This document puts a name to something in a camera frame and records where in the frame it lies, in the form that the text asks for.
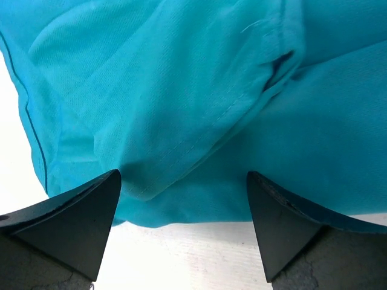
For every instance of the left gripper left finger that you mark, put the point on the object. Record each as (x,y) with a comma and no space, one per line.
(59,243)

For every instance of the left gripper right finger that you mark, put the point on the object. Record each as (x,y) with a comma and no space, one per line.
(304,245)

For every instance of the teal t-shirt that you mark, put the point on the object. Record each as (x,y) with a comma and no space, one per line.
(186,97)

